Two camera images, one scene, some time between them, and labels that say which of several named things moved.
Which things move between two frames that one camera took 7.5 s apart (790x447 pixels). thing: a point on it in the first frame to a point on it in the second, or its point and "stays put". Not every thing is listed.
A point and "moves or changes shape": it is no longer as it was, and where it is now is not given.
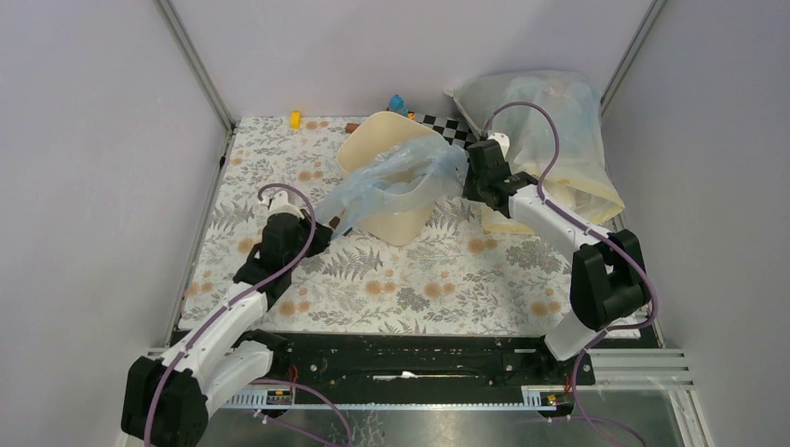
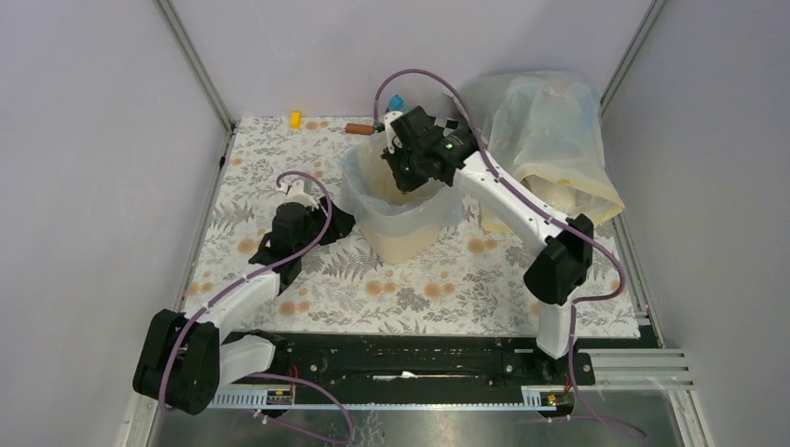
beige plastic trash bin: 365,138 moves or changes shape
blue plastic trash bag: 412,176 moves or changes shape
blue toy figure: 397,105 stays put
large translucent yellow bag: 580,173 stays put
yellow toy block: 295,120 stays put
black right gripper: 469,191 to 403,183
